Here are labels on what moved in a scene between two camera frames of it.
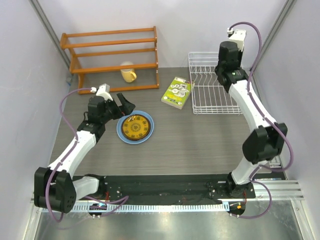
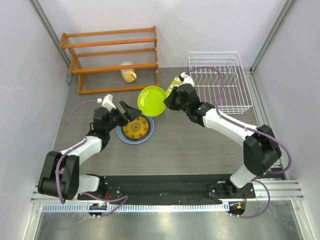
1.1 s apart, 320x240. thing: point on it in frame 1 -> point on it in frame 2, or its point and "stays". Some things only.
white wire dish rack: (209, 95) stays
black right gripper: (239, 56) -> (169, 101)
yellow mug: (128, 74) stays
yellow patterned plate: (135, 127) stays
